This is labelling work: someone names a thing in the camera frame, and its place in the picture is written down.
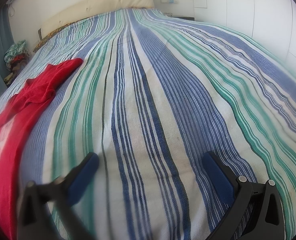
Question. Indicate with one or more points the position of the dark nightstand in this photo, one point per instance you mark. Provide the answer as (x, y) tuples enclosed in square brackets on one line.
[(185, 18)]

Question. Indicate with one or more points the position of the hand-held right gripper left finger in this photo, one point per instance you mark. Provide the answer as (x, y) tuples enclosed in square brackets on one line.
[(84, 175)]

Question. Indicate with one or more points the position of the cream padded headboard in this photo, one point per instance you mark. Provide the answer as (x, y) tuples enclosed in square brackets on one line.
[(100, 7)]

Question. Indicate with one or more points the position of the striped blue green bedspread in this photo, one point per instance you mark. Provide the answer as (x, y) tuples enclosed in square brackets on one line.
[(163, 105)]

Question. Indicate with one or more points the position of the pile of colourful clothes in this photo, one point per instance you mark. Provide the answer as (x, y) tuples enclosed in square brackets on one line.
[(15, 50)]

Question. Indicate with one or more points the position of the white wall socket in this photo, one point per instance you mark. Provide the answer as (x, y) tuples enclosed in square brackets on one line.
[(170, 0)]

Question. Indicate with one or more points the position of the white wardrobe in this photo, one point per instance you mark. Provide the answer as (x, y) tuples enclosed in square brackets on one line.
[(250, 5)]

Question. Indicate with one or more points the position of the red sweater with white print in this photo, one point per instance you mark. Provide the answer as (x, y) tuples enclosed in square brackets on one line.
[(13, 120)]

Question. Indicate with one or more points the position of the blue curtain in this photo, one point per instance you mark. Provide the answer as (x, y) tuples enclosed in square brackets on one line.
[(0, 42)]

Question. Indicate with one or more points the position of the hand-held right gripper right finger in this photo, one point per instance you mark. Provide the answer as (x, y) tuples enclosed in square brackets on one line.
[(218, 177)]

